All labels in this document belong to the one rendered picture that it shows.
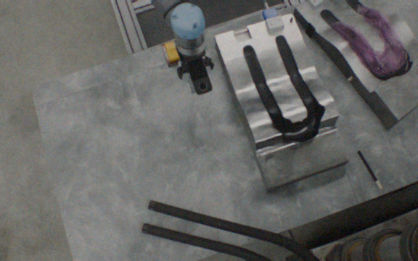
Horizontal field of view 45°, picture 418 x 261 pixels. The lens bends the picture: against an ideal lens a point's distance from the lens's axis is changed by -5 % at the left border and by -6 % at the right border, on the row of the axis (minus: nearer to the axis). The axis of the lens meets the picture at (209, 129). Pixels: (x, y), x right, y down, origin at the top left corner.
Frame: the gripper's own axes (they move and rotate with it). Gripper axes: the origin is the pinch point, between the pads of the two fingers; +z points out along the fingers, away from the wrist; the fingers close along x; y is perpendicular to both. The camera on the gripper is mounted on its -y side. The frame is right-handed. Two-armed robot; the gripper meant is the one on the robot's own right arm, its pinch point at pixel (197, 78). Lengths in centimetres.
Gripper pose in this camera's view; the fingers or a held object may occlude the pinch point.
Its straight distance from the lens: 153.5
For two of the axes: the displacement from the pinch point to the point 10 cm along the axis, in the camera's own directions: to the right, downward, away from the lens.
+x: -9.5, 3.0, -0.6
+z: 0.2, 2.7, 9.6
